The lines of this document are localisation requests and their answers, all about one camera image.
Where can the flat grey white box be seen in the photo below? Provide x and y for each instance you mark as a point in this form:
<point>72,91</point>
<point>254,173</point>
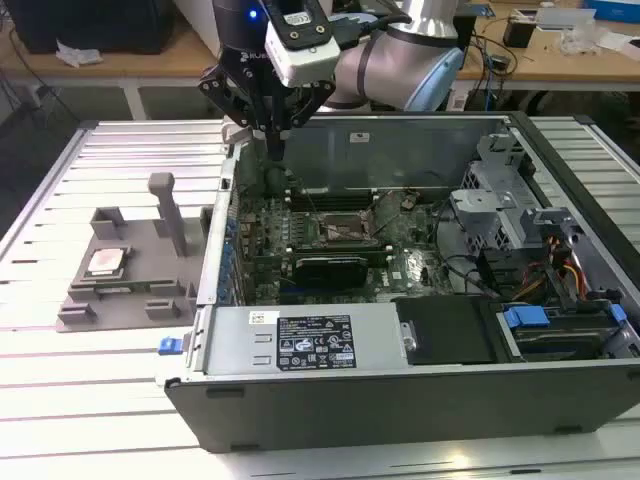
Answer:
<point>565,19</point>

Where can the clear plastic bags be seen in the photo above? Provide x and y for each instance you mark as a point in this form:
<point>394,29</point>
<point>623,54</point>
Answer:
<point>582,39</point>

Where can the small black box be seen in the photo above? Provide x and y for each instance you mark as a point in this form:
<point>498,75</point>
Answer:
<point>517,31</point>

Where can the black drive cover plate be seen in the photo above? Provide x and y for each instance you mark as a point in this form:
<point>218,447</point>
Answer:
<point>445,330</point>

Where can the silver CPU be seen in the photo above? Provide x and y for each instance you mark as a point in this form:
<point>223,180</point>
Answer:
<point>107,261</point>

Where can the large black box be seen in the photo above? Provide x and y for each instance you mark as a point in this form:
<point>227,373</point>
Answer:
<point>90,25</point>

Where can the wooden desk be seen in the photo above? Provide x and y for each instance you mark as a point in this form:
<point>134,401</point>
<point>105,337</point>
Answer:
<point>150,60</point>
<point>550,65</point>

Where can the hard disk in blue carrier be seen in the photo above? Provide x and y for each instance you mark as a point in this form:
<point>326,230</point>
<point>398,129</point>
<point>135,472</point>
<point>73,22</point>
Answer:
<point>525,316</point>

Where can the round coin battery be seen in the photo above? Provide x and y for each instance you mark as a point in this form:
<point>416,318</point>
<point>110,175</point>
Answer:
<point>409,200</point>

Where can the silver power supply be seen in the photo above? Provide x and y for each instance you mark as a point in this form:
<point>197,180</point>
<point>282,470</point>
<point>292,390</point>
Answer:
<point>235,345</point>

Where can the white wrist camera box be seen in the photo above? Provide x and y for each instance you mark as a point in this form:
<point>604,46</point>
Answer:
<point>305,60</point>

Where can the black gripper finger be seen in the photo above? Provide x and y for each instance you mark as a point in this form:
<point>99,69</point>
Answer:
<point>230,95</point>
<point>307,102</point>

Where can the black RAM slot row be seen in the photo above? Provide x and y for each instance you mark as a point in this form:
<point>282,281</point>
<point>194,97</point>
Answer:
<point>340,247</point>
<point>330,200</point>

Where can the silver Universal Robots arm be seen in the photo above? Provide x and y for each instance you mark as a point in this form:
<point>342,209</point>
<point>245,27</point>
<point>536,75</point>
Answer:
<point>390,55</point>

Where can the green RAM stick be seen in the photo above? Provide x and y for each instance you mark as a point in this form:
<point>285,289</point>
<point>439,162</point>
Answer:
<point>122,286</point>

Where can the black open PC case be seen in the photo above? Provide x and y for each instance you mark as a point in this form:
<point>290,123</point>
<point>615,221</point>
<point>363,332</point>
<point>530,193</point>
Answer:
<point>400,410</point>

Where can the blue case latch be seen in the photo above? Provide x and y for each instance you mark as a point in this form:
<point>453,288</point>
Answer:
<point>167,346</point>

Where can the CPU socket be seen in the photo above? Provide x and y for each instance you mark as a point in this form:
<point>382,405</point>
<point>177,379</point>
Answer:
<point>345,227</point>

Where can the black graphics card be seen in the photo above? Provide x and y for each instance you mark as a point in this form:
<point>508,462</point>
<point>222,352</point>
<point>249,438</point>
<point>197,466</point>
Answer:
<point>330,272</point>

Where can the grey parts rack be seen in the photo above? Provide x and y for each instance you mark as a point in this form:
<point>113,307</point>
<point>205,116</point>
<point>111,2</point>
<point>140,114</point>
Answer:
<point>140,240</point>

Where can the metal drive cage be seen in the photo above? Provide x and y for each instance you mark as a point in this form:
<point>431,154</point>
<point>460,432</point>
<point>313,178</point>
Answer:
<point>480,200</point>

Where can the crumpled white paper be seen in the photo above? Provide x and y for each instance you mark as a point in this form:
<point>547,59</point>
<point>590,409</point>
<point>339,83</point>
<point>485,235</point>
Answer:
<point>77,54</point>

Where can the black power supply label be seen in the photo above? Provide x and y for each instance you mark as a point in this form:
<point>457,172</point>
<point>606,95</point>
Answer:
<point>315,342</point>

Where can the blue cardboard box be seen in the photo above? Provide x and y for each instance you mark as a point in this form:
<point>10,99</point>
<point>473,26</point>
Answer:
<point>615,9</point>

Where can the green motherboard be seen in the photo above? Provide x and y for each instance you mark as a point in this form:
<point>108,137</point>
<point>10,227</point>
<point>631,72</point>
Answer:
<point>405,265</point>

